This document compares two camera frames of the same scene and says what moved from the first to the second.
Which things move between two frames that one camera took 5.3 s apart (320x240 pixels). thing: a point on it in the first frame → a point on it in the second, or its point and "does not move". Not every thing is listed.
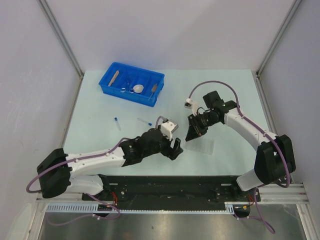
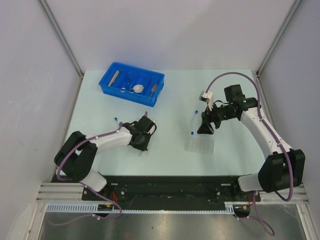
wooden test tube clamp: x=113 y=78 does not move
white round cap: x=138 y=88 does not move
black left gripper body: x=163 y=146 → x=143 y=143
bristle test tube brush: x=153 y=90 does not move
